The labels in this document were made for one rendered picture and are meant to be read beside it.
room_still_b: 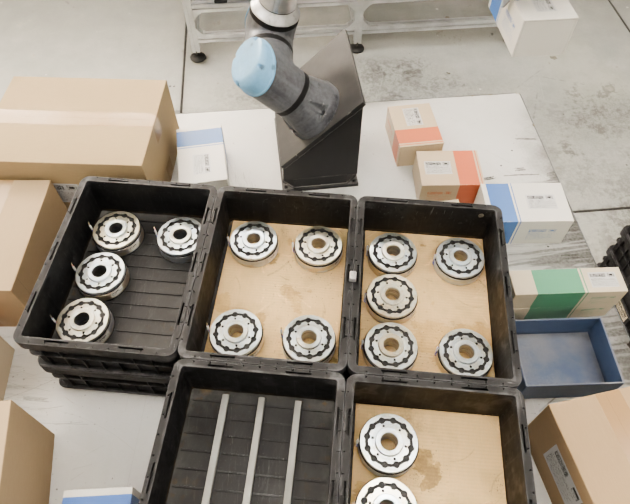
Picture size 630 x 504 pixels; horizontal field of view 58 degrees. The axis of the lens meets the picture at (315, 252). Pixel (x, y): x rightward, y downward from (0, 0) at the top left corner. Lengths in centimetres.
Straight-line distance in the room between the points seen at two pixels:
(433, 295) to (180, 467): 59
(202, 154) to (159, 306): 47
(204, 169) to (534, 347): 89
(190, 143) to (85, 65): 179
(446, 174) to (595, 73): 193
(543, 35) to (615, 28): 230
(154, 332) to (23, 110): 70
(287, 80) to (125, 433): 82
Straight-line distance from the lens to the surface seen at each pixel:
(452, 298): 121
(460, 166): 152
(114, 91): 157
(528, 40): 140
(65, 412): 132
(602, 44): 354
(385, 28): 311
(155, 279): 124
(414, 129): 159
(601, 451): 113
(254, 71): 129
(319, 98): 136
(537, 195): 149
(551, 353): 136
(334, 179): 150
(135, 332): 119
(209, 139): 154
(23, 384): 138
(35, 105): 160
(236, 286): 120
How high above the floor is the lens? 185
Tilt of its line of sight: 55 degrees down
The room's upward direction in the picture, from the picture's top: straight up
